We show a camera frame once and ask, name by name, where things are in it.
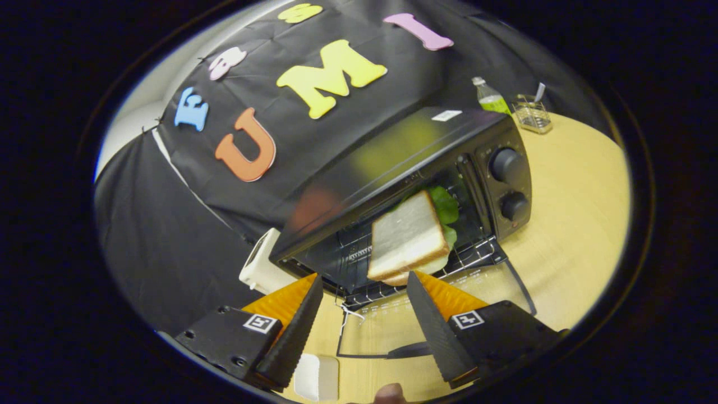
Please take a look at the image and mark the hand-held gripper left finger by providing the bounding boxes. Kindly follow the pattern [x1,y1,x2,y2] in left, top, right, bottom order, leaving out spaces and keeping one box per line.
[175,273,324,392]

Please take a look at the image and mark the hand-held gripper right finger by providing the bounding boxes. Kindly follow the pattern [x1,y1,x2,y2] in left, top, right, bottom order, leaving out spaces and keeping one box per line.
[406,270,570,389]

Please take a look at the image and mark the sandwich with lettuce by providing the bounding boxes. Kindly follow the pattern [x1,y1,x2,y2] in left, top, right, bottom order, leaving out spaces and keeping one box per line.
[367,185,461,287]

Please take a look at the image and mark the black toaster oven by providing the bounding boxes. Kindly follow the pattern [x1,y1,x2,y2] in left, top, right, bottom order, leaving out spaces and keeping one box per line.
[269,107,538,360]

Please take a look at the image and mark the white pop-up toaster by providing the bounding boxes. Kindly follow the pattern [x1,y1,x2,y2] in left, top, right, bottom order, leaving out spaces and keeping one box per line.
[239,227,303,296]

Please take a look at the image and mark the white square dish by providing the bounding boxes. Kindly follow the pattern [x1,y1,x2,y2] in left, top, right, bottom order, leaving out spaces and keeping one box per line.
[293,353,340,402]

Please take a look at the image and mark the black backdrop cloth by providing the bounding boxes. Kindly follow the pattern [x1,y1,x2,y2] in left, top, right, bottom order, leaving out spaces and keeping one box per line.
[94,0,612,337]

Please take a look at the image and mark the clear bottle with green label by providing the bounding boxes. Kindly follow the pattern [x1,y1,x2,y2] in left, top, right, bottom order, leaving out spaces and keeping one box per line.
[471,76,512,116]

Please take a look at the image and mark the white string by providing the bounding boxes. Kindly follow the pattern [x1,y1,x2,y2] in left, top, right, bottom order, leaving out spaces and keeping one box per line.
[335,302,366,337]

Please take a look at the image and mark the wire mesh utensil holder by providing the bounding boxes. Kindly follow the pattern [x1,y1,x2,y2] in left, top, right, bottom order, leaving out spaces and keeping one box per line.
[512,94,554,135]

